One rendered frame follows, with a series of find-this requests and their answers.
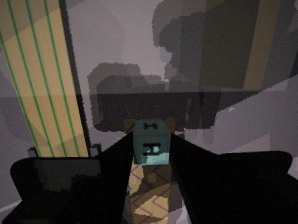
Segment dark teal cube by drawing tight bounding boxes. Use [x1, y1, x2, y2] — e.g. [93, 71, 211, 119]
[133, 120, 171, 166]

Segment tan flat strip with green lines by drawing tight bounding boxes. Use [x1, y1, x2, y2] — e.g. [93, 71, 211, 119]
[18, 95, 92, 158]

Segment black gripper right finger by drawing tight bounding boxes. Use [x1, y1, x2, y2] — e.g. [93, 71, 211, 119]
[169, 133, 293, 224]

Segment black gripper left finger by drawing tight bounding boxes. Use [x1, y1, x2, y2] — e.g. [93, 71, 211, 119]
[10, 132, 134, 224]

